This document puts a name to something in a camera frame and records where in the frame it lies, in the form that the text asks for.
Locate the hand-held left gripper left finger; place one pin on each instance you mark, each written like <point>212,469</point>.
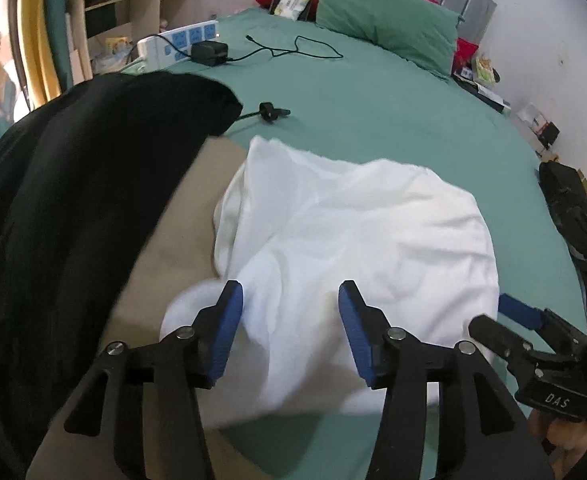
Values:
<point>226,332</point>

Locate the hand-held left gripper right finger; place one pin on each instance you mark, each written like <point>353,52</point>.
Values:
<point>356,335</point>

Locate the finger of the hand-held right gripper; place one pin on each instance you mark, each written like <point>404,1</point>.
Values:
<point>521,310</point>
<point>498,337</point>

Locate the white hooded jacket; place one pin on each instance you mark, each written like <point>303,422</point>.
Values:
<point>348,230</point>

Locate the pile of black clothes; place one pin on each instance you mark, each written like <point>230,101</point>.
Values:
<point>568,205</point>

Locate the person's right hand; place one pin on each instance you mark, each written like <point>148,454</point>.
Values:
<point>563,435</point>

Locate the beige garment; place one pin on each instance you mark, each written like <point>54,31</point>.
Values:
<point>173,260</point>

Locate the cardboard box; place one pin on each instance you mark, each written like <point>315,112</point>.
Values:
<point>586,185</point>

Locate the white nightstand with clutter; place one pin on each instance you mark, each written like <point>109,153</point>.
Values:
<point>538,125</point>

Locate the black garment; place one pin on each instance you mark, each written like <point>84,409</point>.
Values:
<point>73,200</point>

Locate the bed with green sheet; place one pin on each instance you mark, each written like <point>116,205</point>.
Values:
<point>398,120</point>

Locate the pile of books and packets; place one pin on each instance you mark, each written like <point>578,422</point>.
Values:
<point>483,80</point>

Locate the black power adapter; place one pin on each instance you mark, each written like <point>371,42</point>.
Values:
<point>208,54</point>

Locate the white power strip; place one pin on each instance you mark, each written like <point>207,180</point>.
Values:
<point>173,42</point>

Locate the white waste bin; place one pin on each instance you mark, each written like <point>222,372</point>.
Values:
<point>116,52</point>

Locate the green pillow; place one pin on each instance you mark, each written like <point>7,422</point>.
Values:
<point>388,15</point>

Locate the teal curtain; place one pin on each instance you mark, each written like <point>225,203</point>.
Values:
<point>56,25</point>

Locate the yellow curtain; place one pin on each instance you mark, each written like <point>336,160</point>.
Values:
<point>36,35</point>

